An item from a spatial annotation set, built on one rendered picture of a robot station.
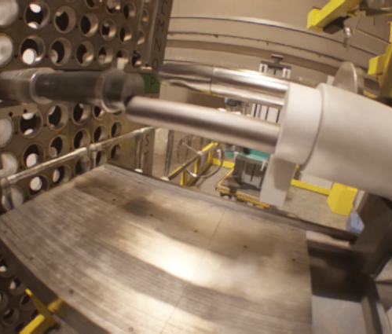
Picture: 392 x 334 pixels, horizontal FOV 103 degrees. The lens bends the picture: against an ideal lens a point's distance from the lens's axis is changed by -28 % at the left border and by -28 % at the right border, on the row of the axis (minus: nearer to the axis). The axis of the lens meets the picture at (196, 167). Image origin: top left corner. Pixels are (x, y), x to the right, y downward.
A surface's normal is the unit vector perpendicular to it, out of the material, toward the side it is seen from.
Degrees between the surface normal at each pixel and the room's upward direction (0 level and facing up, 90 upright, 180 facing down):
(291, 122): 86
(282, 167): 90
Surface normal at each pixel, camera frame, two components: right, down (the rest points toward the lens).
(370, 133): -0.27, -0.02
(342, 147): -0.35, 0.36
